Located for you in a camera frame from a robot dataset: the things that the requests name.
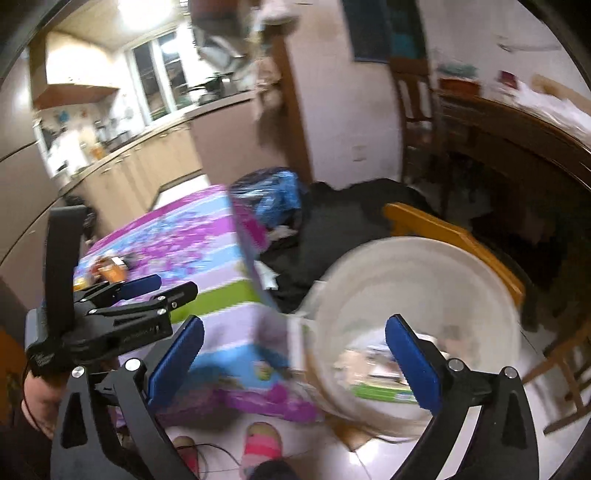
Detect black cloth pile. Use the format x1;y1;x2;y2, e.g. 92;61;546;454
260;178;435;313

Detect ceiling light panel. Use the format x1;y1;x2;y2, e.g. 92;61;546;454
117;0;177;32

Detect blue plastic garbage bag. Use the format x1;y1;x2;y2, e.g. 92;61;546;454
229;167;304;229

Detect beige kitchen base cabinets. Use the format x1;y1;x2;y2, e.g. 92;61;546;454
60;92;290;236

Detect beige refrigerator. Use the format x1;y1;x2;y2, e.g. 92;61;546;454
1;56;59;308

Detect upper kitchen wall cabinets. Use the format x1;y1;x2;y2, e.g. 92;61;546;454
29;31;120;110

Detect hanging beige cloth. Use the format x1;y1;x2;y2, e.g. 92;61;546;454
253;56;283;121

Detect orange snack packet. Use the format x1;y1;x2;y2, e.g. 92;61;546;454
90;256;128;283

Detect light wooden stool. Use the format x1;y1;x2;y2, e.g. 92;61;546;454
522;318;590;435

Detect white plastic bucket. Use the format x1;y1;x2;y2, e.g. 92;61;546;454
287;237;521;438

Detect pink striped slipper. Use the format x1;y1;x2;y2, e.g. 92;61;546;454
239;422;283;479

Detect dark wooden chair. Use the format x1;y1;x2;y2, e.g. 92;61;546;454
389;57;442;183

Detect person's left hand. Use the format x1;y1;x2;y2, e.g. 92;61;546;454
21;370;72;440

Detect black wok pan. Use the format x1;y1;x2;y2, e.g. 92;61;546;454
187;73;231;100

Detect kitchen window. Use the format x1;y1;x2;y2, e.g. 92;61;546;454
126;30;192;124

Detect dark blue window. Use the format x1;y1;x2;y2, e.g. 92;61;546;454
342;0;428;64

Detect dark wooden dining table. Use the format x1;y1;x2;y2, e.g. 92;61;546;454
438;92;590;284

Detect floral striped tablecloth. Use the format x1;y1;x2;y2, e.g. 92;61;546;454
75;185;320;423

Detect green white toothpaste box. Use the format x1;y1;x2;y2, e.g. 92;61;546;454
351;382;417;404

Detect white plastic bags pile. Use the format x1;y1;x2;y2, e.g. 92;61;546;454
511;73;590;143

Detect steel range hood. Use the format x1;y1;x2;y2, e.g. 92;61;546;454
192;26;249;75

